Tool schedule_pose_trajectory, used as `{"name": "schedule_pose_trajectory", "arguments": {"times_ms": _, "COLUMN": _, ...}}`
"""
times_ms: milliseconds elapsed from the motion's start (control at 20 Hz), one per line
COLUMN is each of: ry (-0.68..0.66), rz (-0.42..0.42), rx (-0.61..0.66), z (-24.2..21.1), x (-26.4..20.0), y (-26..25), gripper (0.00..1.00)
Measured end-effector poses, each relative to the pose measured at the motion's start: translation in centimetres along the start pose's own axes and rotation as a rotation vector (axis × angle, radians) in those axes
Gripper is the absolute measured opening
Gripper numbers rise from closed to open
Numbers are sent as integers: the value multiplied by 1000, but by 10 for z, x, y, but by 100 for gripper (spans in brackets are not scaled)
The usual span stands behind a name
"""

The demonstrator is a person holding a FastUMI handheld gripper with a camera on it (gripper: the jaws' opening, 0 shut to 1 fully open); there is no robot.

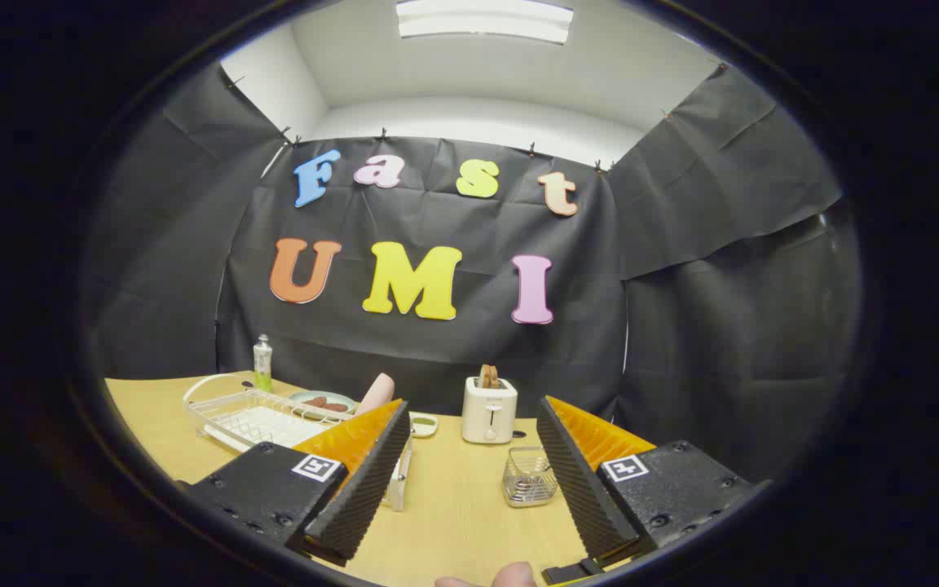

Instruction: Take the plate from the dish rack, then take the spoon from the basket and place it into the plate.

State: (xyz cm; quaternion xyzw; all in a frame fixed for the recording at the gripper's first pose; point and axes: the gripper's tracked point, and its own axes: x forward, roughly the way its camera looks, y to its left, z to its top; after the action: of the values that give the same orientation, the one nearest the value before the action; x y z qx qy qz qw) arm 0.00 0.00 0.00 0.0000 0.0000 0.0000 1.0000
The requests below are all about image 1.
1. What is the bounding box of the black backdrop cloth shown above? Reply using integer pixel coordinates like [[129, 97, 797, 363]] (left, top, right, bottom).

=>
[[82, 61, 862, 482]]

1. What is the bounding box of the metal wire basket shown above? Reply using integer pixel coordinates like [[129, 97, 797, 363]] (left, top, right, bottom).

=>
[[502, 446, 558, 509]]

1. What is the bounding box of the white toaster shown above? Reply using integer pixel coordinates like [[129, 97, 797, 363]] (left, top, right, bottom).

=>
[[461, 377, 518, 445]]

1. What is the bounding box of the pink plate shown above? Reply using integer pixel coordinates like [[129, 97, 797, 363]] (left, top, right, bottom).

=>
[[355, 373, 396, 417]]

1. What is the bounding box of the ceiling light panel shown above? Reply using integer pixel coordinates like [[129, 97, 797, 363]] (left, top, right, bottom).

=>
[[395, 0, 575, 46]]

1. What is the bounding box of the white wire dish rack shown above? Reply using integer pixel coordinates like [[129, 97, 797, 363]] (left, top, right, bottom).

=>
[[183, 373, 413, 513]]

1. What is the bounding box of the clear bottle with green liquid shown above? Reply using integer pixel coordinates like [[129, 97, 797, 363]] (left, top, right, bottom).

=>
[[253, 333, 274, 394]]

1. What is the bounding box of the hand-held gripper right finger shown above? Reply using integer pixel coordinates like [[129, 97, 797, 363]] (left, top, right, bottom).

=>
[[535, 395, 770, 565]]

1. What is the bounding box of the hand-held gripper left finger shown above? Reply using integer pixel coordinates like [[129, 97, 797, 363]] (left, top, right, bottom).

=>
[[184, 398, 412, 567]]

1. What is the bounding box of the pale green plate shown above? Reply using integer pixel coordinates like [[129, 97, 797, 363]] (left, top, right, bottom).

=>
[[289, 390, 358, 418]]

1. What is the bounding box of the white ribbed drain tray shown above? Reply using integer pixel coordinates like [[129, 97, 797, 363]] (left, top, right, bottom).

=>
[[217, 405, 332, 452]]

